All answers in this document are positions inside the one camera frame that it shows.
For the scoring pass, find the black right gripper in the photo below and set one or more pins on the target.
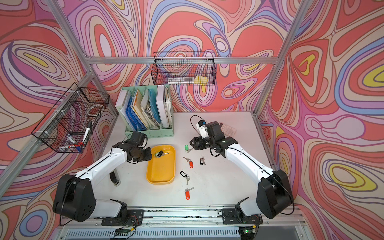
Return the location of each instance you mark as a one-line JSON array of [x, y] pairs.
[[198, 145]]

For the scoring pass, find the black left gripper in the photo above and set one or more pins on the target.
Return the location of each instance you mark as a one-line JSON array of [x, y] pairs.
[[148, 156]]

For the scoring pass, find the key with green tag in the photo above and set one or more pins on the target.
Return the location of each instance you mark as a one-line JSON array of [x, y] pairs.
[[188, 148]]

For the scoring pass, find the key with red tag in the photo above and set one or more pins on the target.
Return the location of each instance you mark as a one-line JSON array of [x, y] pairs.
[[191, 164], [187, 193]]

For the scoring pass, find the yellow plastic storage box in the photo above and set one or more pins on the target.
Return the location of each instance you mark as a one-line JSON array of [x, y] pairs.
[[161, 171]]

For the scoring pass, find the key with black white tag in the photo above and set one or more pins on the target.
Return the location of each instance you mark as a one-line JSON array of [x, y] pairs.
[[186, 176]]

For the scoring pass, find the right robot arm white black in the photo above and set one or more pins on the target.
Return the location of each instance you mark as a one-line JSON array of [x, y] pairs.
[[274, 193]]

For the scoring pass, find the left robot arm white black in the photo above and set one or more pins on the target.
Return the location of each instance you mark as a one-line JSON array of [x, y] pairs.
[[75, 198]]

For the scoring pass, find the pink calculator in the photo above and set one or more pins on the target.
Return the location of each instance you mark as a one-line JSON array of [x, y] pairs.
[[227, 130]]

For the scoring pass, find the green file organizer rack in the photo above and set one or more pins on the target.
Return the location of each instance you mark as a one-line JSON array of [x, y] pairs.
[[138, 109]]

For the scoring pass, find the white binder in rack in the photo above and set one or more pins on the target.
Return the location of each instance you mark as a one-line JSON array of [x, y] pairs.
[[161, 106]]

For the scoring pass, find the black white marker pen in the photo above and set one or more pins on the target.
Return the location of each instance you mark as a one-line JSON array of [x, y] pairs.
[[87, 131]]

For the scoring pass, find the yellow sticky note pad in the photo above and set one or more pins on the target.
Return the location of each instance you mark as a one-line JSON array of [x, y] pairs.
[[200, 80]]

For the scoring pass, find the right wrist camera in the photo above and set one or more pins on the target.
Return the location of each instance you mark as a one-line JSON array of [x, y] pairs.
[[201, 123]]

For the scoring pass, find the black wire basket left wall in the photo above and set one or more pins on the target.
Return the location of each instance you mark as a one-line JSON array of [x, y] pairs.
[[66, 125]]

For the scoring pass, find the black wire basket wall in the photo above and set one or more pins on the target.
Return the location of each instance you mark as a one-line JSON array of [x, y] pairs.
[[66, 125], [180, 68]]

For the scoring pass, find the black wire basket back wall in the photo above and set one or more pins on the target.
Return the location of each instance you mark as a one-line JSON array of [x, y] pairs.
[[180, 68]]

